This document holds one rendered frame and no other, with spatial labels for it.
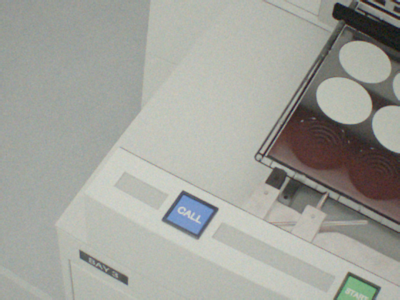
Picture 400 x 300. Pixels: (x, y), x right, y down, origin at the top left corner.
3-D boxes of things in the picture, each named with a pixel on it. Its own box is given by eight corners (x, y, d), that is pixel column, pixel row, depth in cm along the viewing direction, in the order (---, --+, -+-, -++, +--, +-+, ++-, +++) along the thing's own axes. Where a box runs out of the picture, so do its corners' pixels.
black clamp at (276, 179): (272, 174, 137) (275, 163, 135) (285, 181, 137) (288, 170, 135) (262, 191, 135) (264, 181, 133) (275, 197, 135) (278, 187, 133)
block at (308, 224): (303, 214, 134) (308, 203, 131) (323, 223, 133) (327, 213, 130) (280, 253, 129) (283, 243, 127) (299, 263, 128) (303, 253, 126)
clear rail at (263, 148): (339, 21, 158) (341, 16, 157) (346, 25, 158) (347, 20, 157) (251, 161, 137) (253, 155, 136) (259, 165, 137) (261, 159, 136)
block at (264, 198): (257, 191, 135) (261, 179, 133) (277, 201, 135) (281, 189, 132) (231, 230, 131) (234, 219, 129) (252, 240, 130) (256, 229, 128)
